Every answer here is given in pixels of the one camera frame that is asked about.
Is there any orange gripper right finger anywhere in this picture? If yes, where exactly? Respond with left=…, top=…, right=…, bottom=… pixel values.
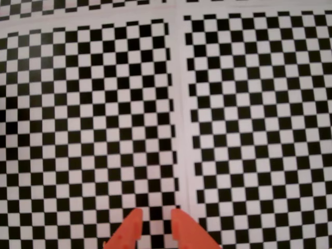
left=170, top=208, right=222, bottom=249

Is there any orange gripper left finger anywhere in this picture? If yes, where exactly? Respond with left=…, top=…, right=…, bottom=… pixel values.
left=103, top=208, right=144, bottom=249

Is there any black white checkerboard paper sheet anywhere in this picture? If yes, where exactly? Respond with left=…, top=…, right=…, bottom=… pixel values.
left=176, top=4, right=332, bottom=249
left=0, top=7, right=191, bottom=249
left=0, top=0, right=177, bottom=25

